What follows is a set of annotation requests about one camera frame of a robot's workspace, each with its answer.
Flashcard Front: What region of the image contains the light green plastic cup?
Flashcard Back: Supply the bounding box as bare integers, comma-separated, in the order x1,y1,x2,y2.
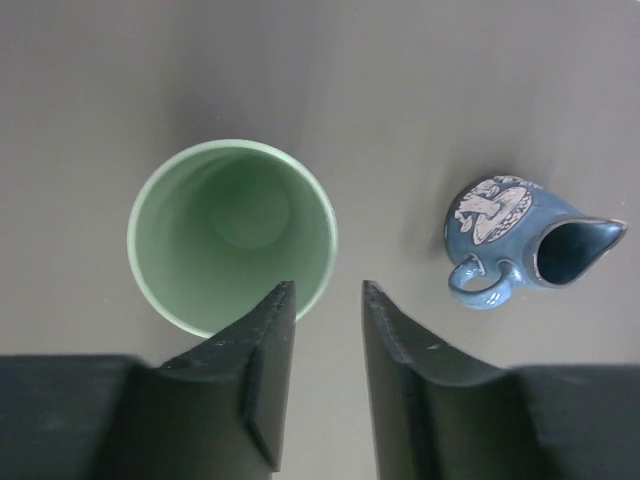
126,139,338,338

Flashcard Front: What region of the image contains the blue patterned ceramic jug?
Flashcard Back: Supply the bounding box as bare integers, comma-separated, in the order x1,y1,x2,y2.
443,174,628,310

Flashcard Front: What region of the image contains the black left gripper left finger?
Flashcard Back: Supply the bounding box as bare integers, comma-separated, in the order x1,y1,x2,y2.
99,281,296,479

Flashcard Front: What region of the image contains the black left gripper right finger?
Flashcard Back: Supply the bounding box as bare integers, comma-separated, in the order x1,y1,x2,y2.
361,280,550,479

